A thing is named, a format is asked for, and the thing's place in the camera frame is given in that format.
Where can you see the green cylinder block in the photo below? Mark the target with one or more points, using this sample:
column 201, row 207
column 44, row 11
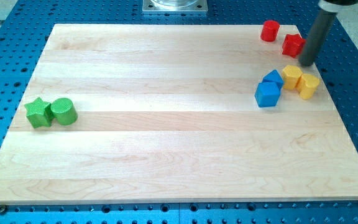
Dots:
column 64, row 111

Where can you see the green star block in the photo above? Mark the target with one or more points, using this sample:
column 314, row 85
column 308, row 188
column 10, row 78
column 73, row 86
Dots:
column 39, row 113

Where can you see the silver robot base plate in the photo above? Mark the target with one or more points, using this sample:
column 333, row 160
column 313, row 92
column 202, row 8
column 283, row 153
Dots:
column 174, row 6

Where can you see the red cylinder block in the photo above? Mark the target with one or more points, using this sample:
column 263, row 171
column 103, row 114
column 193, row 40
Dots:
column 270, row 30

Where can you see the light wooden board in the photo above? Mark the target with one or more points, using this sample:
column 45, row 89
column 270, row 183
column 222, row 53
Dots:
column 167, row 114

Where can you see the yellow hexagon block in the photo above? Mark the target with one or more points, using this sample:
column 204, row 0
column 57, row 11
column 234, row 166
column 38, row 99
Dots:
column 291, row 75

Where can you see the blue perforated metal table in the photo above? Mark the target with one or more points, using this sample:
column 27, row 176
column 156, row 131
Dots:
column 24, row 32

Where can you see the blue cube block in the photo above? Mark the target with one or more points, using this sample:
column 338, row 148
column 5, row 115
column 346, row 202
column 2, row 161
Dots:
column 267, row 94

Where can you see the red star block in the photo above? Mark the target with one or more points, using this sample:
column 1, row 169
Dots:
column 293, row 45

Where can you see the blue triangular block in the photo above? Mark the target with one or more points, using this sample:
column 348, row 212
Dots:
column 274, row 77

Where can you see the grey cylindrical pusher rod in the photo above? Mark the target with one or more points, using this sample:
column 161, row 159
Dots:
column 320, row 29

